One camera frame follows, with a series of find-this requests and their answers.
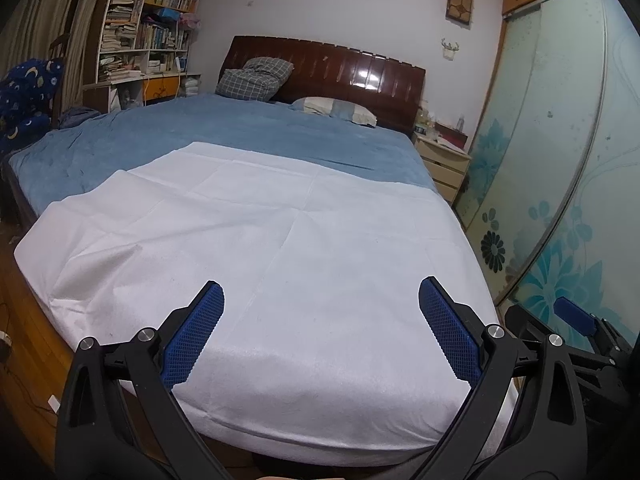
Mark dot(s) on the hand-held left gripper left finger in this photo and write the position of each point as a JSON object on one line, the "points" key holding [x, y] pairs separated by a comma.
{"points": [[192, 335]]}

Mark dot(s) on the clear bottle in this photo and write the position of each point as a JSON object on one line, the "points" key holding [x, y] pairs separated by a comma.
{"points": [[425, 120]]}

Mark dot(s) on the brown patterned wall decor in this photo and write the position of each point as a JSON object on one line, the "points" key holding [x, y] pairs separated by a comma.
{"points": [[460, 4]]}

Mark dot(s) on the white bed sheet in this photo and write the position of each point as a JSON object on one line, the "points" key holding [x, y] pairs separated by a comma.
{"points": [[300, 285]]}

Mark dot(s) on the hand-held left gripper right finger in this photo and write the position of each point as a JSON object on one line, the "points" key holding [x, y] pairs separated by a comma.
{"points": [[450, 330]]}

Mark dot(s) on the red box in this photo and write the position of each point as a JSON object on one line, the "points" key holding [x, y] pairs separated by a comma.
{"points": [[451, 135]]}

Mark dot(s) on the beige curtain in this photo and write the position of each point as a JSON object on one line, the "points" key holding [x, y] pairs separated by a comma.
{"points": [[50, 10]]}

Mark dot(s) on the wooden chair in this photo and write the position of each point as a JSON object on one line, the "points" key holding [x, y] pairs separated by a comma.
{"points": [[57, 47]]}

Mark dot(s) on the frosted floral wardrobe door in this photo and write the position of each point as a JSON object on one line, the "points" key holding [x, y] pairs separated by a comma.
{"points": [[530, 150], [590, 240]]}

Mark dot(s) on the pale patchwork pillow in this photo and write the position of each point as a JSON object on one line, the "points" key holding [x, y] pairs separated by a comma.
{"points": [[335, 109]]}

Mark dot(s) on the shelf of books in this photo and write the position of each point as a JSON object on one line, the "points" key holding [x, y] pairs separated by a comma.
{"points": [[125, 25]]}

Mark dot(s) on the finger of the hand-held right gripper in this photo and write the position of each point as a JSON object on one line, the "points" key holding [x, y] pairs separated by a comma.
{"points": [[522, 322], [575, 317]]}

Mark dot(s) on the white bookshelf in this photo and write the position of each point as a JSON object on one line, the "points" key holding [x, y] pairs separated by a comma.
{"points": [[95, 87]]}

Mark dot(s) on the blue moon print cloth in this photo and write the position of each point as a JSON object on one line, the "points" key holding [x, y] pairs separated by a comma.
{"points": [[25, 95]]}

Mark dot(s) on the light wooden nightstand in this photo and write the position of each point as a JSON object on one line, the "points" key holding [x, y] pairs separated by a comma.
{"points": [[442, 170]]}

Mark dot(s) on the deer wall hook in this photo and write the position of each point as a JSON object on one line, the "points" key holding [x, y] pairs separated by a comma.
{"points": [[450, 49]]}

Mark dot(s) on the blue blanket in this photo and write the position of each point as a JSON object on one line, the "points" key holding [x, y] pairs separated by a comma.
{"points": [[225, 125]]}

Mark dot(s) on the grey checked pillow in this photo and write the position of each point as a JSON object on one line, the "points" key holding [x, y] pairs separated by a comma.
{"points": [[255, 80]]}

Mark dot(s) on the grey blue cloth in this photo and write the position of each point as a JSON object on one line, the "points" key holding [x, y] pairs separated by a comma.
{"points": [[80, 116]]}

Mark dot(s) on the dark wooden headboard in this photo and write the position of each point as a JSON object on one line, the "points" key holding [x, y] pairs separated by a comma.
{"points": [[350, 72]]}

